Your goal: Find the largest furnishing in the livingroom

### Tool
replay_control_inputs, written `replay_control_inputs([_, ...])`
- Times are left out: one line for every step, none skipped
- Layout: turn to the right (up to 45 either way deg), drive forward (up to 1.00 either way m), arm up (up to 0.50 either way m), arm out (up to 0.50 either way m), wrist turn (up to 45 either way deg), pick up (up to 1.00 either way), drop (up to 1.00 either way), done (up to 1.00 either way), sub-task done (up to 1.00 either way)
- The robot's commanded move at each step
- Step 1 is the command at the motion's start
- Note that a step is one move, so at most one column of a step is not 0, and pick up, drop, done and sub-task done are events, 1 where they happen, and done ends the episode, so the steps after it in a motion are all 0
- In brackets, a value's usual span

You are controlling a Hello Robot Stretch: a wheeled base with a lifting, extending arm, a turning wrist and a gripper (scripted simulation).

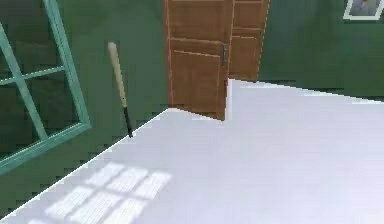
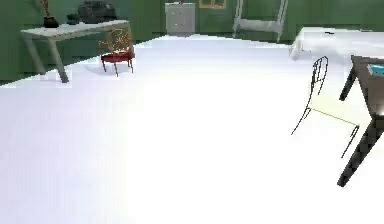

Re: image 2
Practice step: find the red seat gold chair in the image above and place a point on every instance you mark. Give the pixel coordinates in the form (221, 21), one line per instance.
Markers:
(117, 56)

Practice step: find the white chest of drawers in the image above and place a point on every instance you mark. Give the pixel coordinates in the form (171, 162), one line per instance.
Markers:
(180, 19)

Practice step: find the dark grey lumpy bag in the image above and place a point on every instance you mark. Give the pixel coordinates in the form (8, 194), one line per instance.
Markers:
(96, 12)

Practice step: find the pale grey long table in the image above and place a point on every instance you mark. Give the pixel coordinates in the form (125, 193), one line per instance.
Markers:
(73, 30)

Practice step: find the small dark bowl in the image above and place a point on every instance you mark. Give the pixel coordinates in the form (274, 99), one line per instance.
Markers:
(72, 18)

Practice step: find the small black remote control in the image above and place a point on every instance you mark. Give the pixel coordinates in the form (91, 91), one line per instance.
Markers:
(329, 32)

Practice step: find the white bed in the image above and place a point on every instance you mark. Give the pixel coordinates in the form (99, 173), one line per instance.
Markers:
(336, 41)

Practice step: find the black vase with twigs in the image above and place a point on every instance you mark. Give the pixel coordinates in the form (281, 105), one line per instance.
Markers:
(50, 22)

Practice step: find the dark brown table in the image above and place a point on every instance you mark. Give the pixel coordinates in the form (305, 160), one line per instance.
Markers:
(370, 86)

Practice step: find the teal book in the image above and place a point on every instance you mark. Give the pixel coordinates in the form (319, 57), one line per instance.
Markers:
(376, 69)

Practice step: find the white leaning shelf frame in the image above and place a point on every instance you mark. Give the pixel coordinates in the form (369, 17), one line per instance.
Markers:
(259, 25)

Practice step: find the gold framed wall picture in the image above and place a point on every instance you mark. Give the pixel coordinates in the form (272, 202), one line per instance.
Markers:
(212, 4)

